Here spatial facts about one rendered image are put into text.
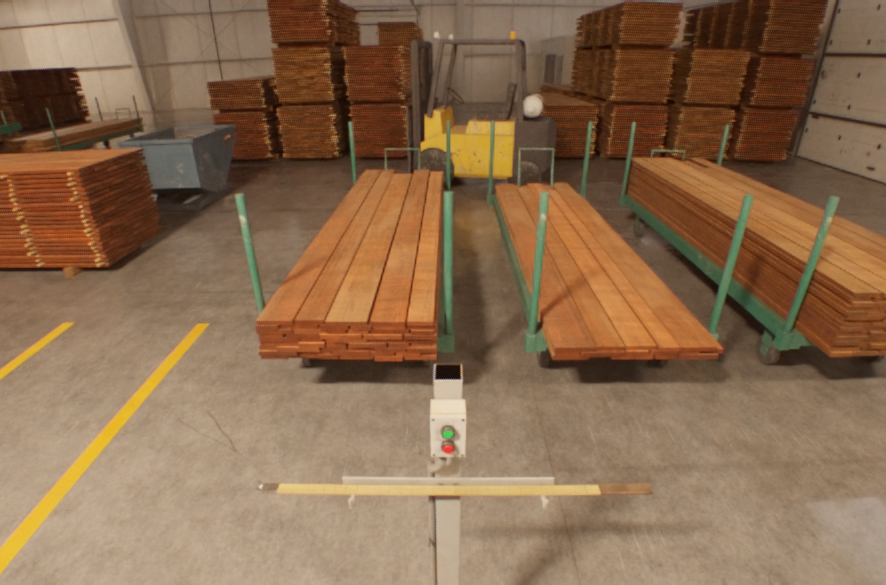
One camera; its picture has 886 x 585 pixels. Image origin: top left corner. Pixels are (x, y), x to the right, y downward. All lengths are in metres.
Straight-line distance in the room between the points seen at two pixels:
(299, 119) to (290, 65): 1.01
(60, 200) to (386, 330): 3.99
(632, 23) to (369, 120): 5.28
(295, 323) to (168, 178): 5.24
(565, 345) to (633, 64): 8.27
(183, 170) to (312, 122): 3.45
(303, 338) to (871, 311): 3.10
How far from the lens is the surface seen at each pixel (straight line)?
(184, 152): 7.36
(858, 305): 3.25
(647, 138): 10.57
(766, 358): 3.88
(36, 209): 5.93
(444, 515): 1.28
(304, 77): 10.15
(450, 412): 0.97
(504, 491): 1.17
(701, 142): 11.01
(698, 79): 10.86
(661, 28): 10.46
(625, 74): 10.35
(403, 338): 2.51
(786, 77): 11.70
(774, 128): 11.82
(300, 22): 10.04
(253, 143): 10.64
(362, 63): 9.85
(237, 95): 10.59
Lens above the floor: 1.90
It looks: 27 degrees down
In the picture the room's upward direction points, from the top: straight up
